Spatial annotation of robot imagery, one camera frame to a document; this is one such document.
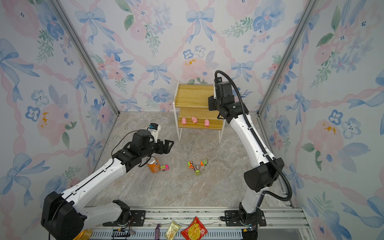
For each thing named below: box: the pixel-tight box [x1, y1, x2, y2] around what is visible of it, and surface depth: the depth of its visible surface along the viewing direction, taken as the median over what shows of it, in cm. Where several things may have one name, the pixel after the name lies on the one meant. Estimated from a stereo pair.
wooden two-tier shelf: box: [172, 80, 225, 144], surface depth 90 cm
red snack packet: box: [180, 216, 208, 240], surface depth 71 cm
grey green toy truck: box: [194, 164, 201, 176], surface depth 90 cm
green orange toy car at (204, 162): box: [200, 159, 208, 167], surface depth 92 cm
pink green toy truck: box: [160, 164, 171, 172], surface depth 91 cm
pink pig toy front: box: [181, 117, 187, 126], surface depth 93 cm
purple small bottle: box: [155, 223, 161, 240], surface depth 72 cm
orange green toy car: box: [187, 161, 195, 170], surface depth 92 cm
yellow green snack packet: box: [165, 220, 181, 240], surface depth 71 cm
